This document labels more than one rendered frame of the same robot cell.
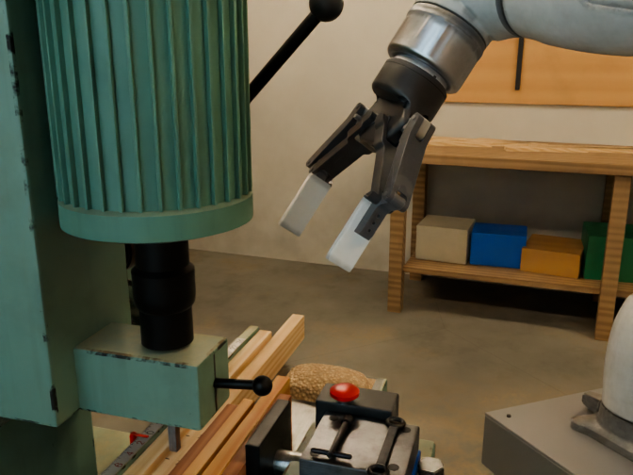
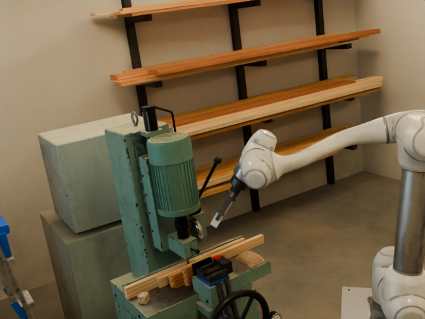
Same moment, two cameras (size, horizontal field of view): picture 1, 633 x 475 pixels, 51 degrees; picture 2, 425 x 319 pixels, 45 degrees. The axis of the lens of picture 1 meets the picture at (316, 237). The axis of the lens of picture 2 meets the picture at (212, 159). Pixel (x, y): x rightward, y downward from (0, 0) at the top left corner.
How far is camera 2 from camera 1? 1.63 m
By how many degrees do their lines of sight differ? 40
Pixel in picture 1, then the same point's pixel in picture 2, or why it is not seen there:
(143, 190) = (165, 206)
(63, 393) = (164, 244)
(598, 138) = not seen: outside the picture
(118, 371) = (172, 242)
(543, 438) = (349, 299)
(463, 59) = not seen: hidden behind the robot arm
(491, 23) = not seen: hidden behind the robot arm
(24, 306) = (155, 224)
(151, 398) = (178, 249)
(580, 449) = (358, 306)
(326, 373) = (248, 254)
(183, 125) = (171, 194)
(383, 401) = (225, 262)
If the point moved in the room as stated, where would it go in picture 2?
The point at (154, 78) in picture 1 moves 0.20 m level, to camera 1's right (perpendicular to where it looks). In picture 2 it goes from (164, 186) to (202, 192)
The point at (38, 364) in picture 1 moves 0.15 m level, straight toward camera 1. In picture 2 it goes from (158, 237) to (145, 253)
